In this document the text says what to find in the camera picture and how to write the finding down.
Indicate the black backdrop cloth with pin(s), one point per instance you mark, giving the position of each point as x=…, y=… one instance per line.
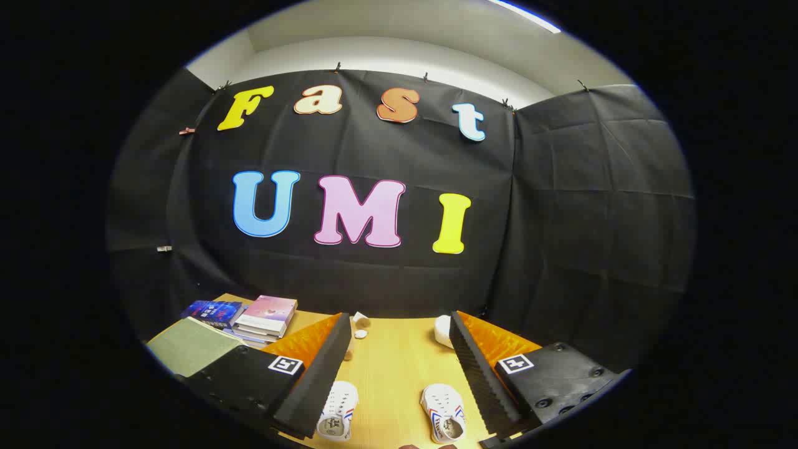
x=561, y=218

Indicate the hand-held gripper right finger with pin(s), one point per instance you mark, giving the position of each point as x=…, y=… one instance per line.
x=480, y=374

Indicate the dark blue book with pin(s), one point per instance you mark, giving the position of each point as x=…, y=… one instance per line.
x=212, y=312

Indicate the pale blue book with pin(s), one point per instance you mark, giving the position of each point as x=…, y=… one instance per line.
x=249, y=341

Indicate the white book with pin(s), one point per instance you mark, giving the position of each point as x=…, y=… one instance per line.
x=255, y=333

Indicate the white plush toy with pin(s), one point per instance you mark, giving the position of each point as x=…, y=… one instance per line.
x=444, y=330

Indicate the brown plush toy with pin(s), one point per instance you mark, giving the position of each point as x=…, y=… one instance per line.
x=360, y=320

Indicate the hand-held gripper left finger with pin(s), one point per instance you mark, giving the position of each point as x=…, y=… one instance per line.
x=318, y=380

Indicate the pink cover book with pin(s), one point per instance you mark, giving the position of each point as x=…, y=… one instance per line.
x=271, y=307

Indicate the white canvas shoe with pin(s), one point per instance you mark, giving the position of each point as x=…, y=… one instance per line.
x=338, y=402
x=441, y=402

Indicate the green fabric storage box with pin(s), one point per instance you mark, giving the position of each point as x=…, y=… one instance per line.
x=187, y=349

